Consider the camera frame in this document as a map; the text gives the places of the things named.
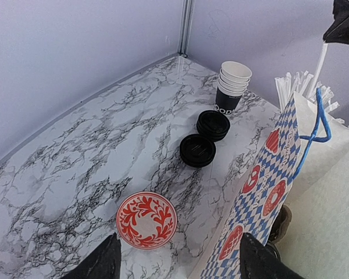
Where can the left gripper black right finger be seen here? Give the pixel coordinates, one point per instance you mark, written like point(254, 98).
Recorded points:
point(257, 262)

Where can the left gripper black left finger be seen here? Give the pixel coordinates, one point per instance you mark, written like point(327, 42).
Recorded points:
point(104, 262)

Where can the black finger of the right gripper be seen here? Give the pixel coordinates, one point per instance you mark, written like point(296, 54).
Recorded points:
point(338, 32)

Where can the brown cardboard cup carrier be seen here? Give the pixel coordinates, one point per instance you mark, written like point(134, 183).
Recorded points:
point(280, 225)

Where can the single white straw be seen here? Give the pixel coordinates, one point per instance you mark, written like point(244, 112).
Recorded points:
point(318, 69)

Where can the blue checkered paper bag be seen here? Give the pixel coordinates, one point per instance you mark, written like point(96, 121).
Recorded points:
point(306, 167)

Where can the stack of black lids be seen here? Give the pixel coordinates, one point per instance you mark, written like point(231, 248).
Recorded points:
point(213, 125)

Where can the black plastic cup lid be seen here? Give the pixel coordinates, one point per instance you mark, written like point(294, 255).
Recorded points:
point(272, 249)

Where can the red floral ceramic bowl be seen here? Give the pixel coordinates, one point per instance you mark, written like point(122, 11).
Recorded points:
point(146, 220)

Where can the bundle of white wrapped straws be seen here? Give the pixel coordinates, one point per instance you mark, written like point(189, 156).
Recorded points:
point(300, 83)

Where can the stack of black paper cups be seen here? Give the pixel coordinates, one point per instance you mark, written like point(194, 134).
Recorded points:
point(233, 80)

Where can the right aluminium frame post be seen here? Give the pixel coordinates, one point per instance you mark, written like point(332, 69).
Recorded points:
point(185, 27)

